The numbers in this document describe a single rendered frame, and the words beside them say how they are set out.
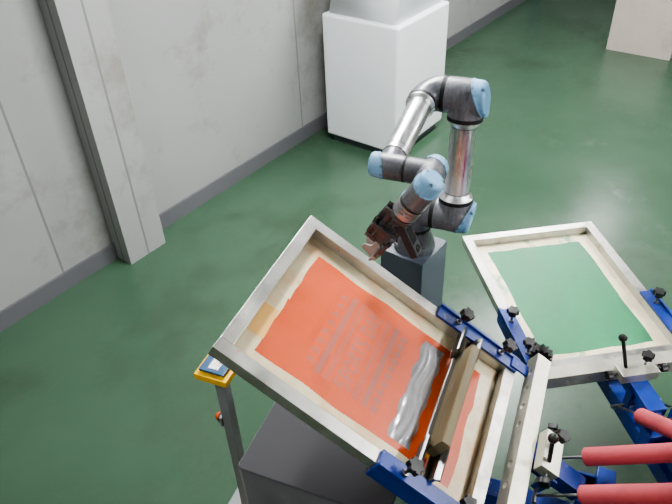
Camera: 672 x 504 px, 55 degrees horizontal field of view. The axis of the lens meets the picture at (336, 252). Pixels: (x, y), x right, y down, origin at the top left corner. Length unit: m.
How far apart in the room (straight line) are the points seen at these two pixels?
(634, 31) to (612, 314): 5.49
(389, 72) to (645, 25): 3.50
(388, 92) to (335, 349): 3.58
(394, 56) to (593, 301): 2.86
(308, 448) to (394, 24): 3.54
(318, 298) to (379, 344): 0.22
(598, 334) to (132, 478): 2.17
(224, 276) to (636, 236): 2.77
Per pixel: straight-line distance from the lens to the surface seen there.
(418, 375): 1.87
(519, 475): 1.84
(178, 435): 3.45
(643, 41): 7.86
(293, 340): 1.72
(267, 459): 2.10
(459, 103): 2.10
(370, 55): 5.13
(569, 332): 2.53
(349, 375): 1.75
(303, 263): 1.88
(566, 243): 2.96
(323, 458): 2.09
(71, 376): 3.91
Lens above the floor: 2.66
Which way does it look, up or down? 37 degrees down
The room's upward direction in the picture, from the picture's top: 3 degrees counter-clockwise
